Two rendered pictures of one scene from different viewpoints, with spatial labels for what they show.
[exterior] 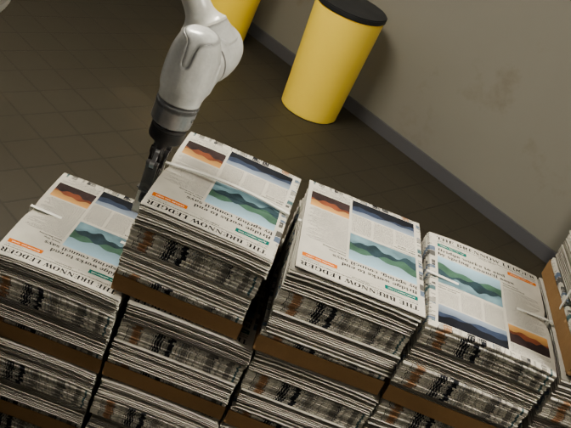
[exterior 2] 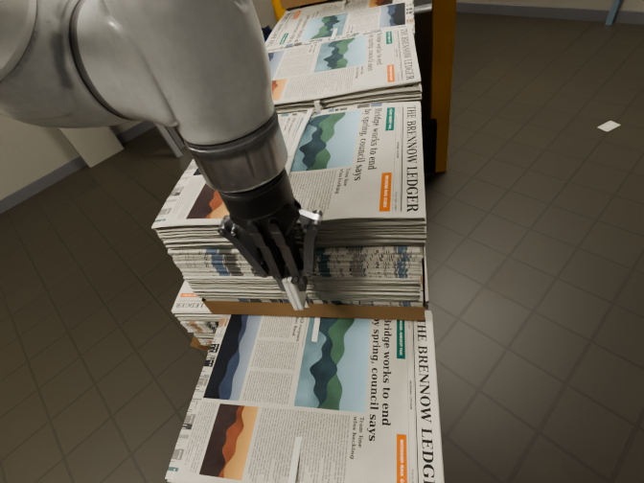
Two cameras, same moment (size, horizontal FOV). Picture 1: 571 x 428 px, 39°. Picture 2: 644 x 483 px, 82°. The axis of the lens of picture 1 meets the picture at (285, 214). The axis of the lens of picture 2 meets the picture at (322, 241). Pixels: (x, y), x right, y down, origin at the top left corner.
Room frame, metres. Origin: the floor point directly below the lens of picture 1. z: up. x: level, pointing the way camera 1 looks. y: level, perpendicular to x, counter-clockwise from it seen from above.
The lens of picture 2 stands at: (1.31, 0.58, 1.37)
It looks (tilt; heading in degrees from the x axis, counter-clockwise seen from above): 46 degrees down; 293
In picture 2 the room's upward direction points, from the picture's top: 16 degrees counter-clockwise
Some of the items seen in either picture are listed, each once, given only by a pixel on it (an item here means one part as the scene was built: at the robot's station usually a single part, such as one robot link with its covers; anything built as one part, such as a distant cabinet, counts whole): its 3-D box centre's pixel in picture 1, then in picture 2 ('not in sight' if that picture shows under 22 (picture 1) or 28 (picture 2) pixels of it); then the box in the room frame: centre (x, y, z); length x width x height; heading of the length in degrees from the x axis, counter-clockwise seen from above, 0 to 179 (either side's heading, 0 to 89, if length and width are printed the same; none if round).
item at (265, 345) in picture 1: (325, 311); not in sight; (1.51, -0.17, 0.86); 0.38 x 0.29 x 0.04; 5
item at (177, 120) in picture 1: (174, 111); (240, 148); (1.48, 0.29, 1.19); 0.09 x 0.09 x 0.06
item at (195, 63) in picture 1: (194, 63); (177, 30); (1.50, 0.29, 1.29); 0.13 x 0.11 x 0.16; 176
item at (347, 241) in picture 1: (363, 243); (324, 65); (1.51, -0.18, 1.06); 0.37 x 0.29 x 0.01; 5
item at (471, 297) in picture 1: (462, 332); (345, 62); (1.53, -0.47, 0.95); 0.38 x 0.29 x 0.23; 3
